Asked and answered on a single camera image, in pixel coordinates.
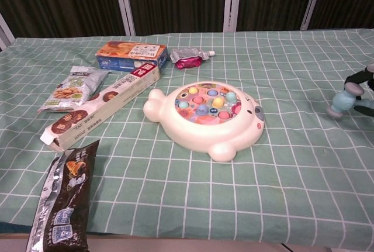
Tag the white fish-shaped toy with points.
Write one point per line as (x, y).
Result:
(201, 133)

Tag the long white cookie box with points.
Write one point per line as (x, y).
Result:
(102, 108)

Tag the orange blue biscuit box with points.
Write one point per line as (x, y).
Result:
(128, 53)

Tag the dark ribbed partition screen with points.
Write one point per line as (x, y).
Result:
(73, 0)

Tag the green white nut bag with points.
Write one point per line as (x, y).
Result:
(73, 91)

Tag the light blue toy hammer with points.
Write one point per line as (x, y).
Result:
(343, 100)

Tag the white screen frame post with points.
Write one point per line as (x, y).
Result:
(125, 6)
(5, 34)
(232, 3)
(312, 3)

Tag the dark brown snack bag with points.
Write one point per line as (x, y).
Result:
(64, 193)

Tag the green checked tablecloth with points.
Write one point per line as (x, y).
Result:
(292, 161)

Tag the silver pink spout pouch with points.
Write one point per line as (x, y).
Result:
(187, 57)

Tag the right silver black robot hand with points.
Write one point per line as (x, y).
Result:
(363, 77)

